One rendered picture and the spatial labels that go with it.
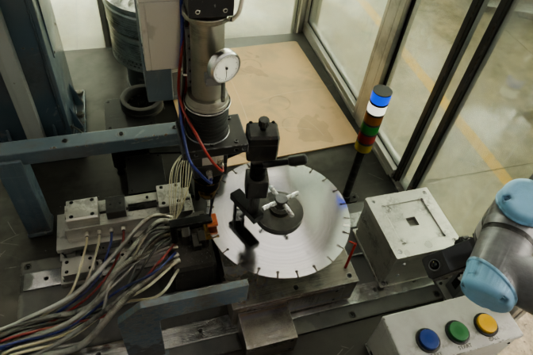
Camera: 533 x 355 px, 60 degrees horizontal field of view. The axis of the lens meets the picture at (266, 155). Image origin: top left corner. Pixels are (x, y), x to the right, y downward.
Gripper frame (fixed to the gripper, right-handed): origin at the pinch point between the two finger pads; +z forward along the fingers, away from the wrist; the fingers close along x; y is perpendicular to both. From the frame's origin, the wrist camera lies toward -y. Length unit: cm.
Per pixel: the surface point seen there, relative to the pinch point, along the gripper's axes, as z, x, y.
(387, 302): 19.1, 2.2, -12.3
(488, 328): 4.9, -10.8, 3.1
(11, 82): -20, 66, -90
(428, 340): 1.7, -10.6, -10.4
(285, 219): -4.7, 19.5, -32.5
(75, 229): -4, 30, -81
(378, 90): -15.2, 40.5, -4.5
